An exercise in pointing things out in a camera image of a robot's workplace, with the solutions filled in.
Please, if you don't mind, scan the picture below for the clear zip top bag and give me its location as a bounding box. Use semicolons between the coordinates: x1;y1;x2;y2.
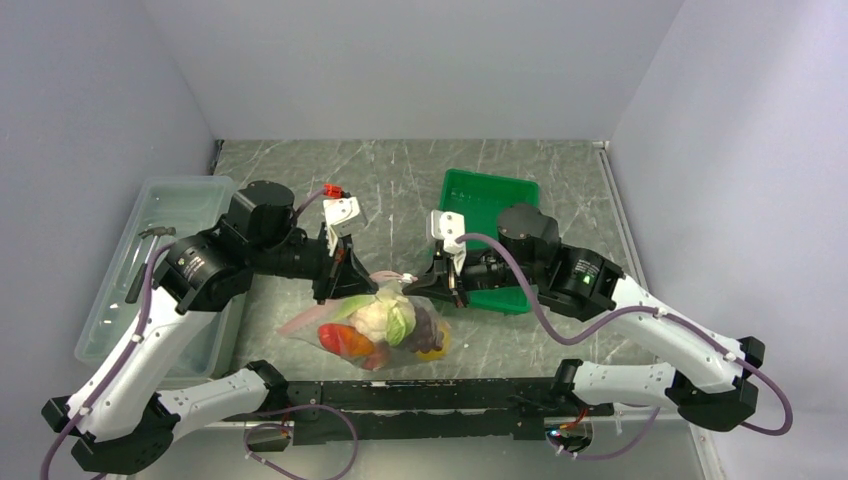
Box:
276;270;451;371

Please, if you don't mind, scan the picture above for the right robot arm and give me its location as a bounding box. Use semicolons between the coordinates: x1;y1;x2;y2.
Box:
405;203;764;432

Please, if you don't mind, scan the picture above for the dark red grape bunch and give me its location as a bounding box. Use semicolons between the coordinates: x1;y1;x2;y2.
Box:
401;307;439;353

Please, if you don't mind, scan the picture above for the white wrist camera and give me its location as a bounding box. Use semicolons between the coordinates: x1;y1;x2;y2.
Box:
425;210;467;273
322;184;368;255

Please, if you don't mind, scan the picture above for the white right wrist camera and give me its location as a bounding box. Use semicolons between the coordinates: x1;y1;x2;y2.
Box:
425;210;467;273

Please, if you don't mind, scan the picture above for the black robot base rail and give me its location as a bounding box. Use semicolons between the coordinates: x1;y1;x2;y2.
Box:
230;377;614;446

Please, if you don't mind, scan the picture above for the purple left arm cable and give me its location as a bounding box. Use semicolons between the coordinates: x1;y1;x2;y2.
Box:
39;185;333;480

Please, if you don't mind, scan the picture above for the green plastic tray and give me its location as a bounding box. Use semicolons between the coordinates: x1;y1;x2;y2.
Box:
437;169;540;315

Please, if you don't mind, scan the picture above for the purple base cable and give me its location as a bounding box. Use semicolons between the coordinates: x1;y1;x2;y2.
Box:
546;404;662;463
242;402;361;480

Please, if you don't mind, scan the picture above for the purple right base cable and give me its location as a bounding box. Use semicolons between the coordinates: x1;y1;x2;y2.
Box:
546;404;662;463

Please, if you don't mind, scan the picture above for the clear plastic storage box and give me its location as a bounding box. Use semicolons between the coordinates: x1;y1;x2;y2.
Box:
74;174;248;389

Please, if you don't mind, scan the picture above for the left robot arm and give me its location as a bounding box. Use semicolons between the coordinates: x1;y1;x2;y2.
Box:
42;181;377;479

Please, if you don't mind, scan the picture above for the orange fruit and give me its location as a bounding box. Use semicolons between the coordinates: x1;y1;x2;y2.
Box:
415;324;451;362

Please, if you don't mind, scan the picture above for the red orange mango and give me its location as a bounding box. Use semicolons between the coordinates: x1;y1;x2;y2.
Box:
317;323;390;371

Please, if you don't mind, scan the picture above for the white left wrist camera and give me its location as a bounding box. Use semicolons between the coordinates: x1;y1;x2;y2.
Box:
322;184;368;255

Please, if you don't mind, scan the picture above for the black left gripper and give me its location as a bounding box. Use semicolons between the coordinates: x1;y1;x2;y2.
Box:
249;221;377;303

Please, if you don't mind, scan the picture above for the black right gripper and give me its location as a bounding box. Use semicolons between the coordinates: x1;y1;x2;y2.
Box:
403;246;543;308

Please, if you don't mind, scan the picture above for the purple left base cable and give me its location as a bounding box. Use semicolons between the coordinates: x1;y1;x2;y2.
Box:
242;402;361;480

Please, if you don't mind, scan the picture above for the white green cabbage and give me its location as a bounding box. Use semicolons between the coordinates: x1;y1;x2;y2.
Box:
332;290;415;347

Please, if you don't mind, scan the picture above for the hammer with black handle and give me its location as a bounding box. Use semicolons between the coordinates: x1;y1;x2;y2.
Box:
124;226;176;304

